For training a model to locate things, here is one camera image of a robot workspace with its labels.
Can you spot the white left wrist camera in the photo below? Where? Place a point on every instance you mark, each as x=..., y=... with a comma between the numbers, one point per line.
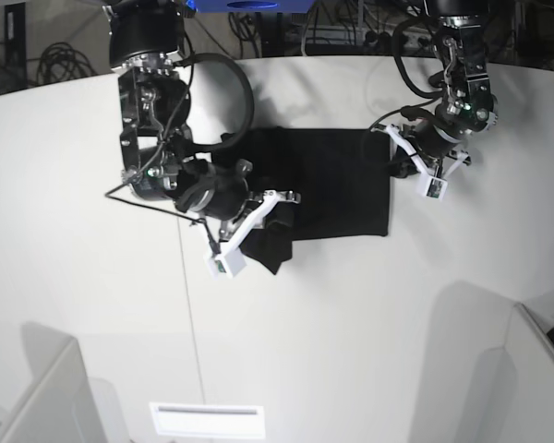
x=429, y=186

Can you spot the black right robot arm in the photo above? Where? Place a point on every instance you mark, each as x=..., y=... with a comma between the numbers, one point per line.
x=148, y=46

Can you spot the white partition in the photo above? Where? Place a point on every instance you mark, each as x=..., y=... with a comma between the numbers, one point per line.
x=46, y=393
x=511, y=398

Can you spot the black T-shirt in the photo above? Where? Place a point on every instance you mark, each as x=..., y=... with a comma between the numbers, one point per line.
x=341, y=176

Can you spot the white left partition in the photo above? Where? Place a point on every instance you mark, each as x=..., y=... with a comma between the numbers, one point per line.
x=46, y=393

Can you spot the white slotted panel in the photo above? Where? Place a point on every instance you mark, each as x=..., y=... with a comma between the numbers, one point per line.
x=208, y=421

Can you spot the blue box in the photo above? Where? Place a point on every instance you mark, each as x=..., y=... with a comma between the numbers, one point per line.
x=262, y=6

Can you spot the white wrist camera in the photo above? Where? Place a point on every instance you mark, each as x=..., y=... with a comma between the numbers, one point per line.
x=225, y=264
x=429, y=186

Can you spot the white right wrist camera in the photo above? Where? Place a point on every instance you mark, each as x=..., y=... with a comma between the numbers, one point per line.
x=225, y=264

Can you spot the white right partition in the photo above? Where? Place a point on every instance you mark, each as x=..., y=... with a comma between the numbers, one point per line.
x=511, y=398

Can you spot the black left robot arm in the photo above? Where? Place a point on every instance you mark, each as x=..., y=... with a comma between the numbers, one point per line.
x=460, y=102

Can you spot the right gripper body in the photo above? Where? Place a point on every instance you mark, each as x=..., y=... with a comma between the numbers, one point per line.
x=218, y=192

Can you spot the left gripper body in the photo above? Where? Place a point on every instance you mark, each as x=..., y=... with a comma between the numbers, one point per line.
x=433, y=144

